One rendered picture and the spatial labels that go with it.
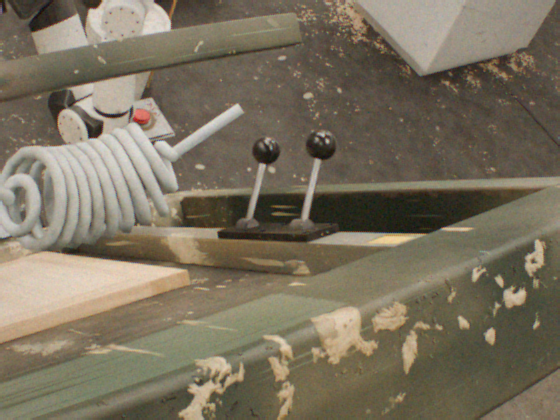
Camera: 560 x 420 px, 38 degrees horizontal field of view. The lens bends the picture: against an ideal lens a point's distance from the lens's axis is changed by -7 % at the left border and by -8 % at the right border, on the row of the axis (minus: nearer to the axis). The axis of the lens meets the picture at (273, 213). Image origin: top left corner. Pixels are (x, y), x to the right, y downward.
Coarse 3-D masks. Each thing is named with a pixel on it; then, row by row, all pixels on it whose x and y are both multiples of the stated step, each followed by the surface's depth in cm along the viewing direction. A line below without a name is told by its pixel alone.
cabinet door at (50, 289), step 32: (32, 256) 153; (64, 256) 145; (0, 288) 126; (32, 288) 120; (64, 288) 115; (96, 288) 110; (128, 288) 106; (160, 288) 108; (0, 320) 100; (32, 320) 98; (64, 320) 100
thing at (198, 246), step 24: (120, 240) 144; (144, 240) 136; (168, 240) 129; (192, 240) 123; (216, 240) 117; (240, 240) 112; (336, 240) 98; (360, 240) 95; (408, 240) 89; (192, 264) 124; (216, 264) 119; (240, 264) 113; (264, 264) 109; (288, 264) 104; (312, 264) 100; (336, 264) 97
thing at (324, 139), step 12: (312, 132) 106; (324, 132) 105; (312, 144) 105; (324, 144) 105; (336, 144) 106; (312, 156) 106; (324, 156) 105; (312, 168) 106; (312, 180) 105; (312, 192) 105; (300, 228) 103
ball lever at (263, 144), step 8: (264, 136) 116; (256, 144) 115; (264, 144) 115; (272, 144) 115; (256, 152) 115; (264, 152) 115; (272, 152) 115; (256, 160) 116; (264, 160) 115; (272, 160) 115; (264, 168) 116; (256, 176) 116; (256, 184) 115; (256, 192) 115; (256, 200) 115; (248, 208) 115; (248, 216) 114; (240, 224) 114; (248, 224) 113; (256, 224) 114
